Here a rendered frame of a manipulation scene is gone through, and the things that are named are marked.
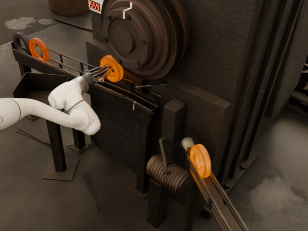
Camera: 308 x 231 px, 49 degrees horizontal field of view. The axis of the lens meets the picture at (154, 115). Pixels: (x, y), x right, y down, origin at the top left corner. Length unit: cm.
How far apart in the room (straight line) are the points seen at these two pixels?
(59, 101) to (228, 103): 81
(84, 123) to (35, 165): 98
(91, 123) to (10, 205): 94
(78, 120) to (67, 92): 17
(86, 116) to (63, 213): 82
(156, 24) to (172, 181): 77
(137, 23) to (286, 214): 158
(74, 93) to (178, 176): 66
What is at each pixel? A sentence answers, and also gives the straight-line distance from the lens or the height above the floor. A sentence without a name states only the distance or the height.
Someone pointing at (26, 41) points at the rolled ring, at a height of 69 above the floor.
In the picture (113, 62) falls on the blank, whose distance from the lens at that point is 187.
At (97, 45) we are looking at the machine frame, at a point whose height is 87.
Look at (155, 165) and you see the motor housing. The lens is 179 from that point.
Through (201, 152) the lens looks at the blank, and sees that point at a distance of 152.
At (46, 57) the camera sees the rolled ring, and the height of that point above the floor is 65.
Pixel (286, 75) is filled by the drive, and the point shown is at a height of 66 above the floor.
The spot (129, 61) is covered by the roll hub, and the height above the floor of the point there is 102.
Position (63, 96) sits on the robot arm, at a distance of 169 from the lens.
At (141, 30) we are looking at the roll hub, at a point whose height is 120.
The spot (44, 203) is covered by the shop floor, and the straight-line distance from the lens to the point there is 234.
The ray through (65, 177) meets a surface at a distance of 244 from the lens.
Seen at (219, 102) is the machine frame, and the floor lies 87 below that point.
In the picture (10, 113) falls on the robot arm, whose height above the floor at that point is 108.
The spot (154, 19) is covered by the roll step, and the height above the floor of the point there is 124.
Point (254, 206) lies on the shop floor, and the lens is 241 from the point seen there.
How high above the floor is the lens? 185
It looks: 39 degrees down
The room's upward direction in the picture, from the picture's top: 4 degrees clockwise
